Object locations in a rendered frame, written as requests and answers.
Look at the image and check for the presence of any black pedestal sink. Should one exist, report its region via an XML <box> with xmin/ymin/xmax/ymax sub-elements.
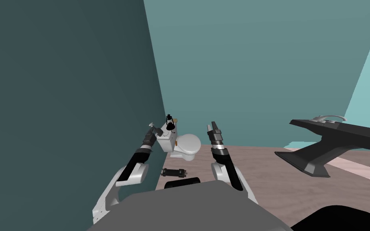
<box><xmin>274</xmin><ymin>114</ymin><xmax>370</xmax><ymax>178</ymax></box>

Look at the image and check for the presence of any white toilet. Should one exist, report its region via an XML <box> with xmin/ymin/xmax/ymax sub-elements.
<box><xmin>156</xmin><ymin>113</ymin><xmax>202</xmax><ymax>162</ymax></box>

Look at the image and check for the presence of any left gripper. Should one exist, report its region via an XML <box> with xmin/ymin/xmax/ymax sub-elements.
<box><xmin>142</xmin><ymin>122</ymin><xmax>164</xmax><ymax>147</ymax></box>

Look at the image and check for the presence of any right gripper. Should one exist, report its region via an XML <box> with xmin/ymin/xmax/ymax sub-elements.
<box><xmin>206</xmin><ymin>121</ymin><xmax>225</xmax><ymax>147</ymax></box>

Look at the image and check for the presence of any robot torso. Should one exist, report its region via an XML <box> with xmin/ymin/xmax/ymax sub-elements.
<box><xmin>87</xmin><ymin>168</ymin><xmax>295</xmax><ymax>231</ymax></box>

